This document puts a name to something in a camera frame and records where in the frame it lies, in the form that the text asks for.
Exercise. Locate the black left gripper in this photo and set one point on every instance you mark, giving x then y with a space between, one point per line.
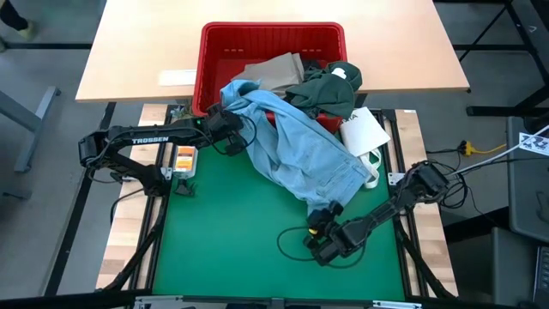
223 124

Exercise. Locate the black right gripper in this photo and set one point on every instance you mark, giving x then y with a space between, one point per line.
328 242

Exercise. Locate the light blue denim jeans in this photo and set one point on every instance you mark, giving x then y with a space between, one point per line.
300 154

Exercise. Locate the dark green sweatshirt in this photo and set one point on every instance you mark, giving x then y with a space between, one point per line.
330 92

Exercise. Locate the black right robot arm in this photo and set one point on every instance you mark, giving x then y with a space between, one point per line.
386 210

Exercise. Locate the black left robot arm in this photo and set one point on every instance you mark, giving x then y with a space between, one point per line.
150 139

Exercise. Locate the red plastic laundry bin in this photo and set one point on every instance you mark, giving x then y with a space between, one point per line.
257 43

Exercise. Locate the small pineapple plant ornament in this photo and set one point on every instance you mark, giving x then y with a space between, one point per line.
180 112

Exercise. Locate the white paper label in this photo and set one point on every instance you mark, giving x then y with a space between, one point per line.
176 77

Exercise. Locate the orange and white box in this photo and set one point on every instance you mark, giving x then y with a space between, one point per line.
185 162

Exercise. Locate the tan folded garment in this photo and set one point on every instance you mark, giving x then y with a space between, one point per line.
274 70

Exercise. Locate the light wooden table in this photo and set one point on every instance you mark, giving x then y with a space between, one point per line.
141 43

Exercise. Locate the green table mat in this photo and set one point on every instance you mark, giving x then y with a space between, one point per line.
223 240

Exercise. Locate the dark grey box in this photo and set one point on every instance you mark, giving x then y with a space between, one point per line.
493 266

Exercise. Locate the grey metal table leg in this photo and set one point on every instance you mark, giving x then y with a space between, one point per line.
30 116

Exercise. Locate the grey cabinet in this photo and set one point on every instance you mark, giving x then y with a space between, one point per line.
527 193

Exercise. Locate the white logo sign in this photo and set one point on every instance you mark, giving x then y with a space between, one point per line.
534 143

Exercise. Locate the person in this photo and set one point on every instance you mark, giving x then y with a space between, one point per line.
13 17

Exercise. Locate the small black bracket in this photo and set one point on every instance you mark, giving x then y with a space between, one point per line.
185 189

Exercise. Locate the black desk frame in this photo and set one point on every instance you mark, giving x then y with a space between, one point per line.
493 110

